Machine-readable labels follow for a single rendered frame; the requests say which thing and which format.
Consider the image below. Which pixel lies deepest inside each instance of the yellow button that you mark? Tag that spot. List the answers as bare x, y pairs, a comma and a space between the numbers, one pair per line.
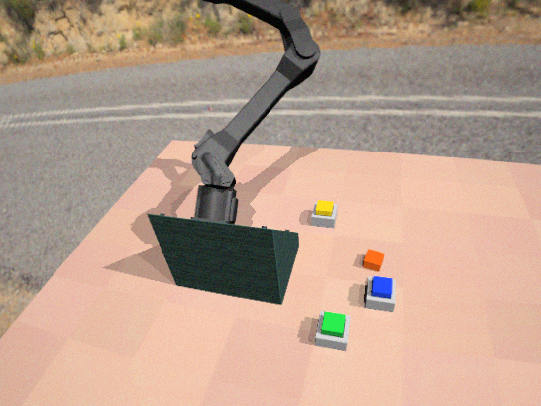
324, 214

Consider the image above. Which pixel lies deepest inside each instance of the orange block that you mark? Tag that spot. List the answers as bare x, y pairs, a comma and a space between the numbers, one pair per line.
373, 260

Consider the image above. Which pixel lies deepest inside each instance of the green button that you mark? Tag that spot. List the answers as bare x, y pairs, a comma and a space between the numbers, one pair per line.
332, 330

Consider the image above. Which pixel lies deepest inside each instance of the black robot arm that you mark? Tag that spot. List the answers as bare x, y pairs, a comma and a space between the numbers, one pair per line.
216, 199

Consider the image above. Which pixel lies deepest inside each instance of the blue button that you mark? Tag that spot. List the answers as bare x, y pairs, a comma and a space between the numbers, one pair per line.
381, 294

